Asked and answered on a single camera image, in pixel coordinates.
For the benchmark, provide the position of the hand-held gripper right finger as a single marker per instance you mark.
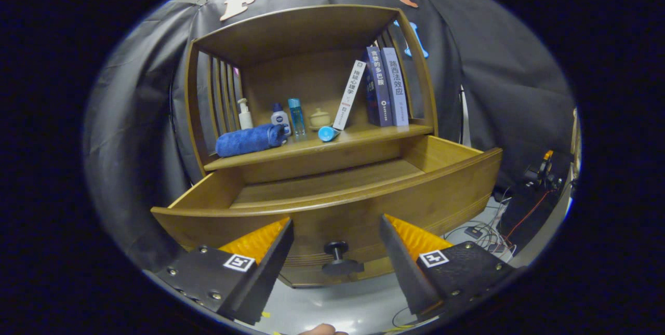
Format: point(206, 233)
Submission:
point(405, 272)

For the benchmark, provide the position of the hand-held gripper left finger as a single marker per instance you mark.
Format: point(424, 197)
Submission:
point(270, 272)

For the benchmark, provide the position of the black drawer knob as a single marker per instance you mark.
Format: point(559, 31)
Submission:
point(340, 266)

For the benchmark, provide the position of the wooden drawer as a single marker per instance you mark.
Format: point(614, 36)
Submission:
point(337, 220)

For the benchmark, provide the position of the blue cosmetic tube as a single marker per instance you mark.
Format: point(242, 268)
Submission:
point(327, 133)

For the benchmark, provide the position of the wooden countertop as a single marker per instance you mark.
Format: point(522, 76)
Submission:
point(363, 133)

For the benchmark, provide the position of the wooden cabinet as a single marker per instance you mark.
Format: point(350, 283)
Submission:
point(306, 75)

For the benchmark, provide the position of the small black adapter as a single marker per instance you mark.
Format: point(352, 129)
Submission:
point(474, 231)

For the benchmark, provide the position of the blue folded towel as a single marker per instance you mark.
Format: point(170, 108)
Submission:
point(247, 140)

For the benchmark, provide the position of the white pump bottle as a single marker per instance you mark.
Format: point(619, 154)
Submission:
point(245, 119)

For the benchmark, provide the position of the white bottle with blue cap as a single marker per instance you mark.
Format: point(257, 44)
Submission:
point(279, 117)

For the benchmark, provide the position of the clear blue bottle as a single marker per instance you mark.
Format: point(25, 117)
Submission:
point(297, 117)

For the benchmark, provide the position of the beige lidded teacup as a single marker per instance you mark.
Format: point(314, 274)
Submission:
point(319, 119)

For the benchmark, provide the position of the light stand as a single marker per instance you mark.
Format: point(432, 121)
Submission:
point(465, 117)

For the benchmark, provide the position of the orange and black clamp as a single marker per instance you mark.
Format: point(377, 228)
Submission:
point(543, 169)

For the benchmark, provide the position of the pale purple book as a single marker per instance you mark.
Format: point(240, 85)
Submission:
point(396, 85)

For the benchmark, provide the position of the white book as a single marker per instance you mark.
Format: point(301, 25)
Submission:
point(350, 93)

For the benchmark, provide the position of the dark blue book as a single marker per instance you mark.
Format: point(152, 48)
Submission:
point(378, 85)

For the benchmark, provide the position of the beige bag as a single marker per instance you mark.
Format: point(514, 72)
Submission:
point(574, 137)

